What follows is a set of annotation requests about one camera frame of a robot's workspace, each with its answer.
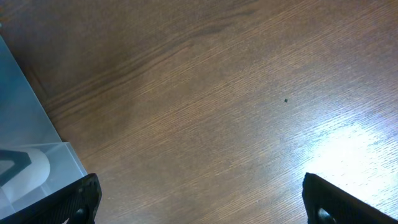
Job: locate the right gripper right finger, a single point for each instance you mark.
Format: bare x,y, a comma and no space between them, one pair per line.
326,203

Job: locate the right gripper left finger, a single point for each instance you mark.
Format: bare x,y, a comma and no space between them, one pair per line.
76,203

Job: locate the cream large bowl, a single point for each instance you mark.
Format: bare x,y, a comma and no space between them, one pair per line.
22,171

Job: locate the clear plastic storage bin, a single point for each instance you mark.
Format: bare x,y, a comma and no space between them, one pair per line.
25,124

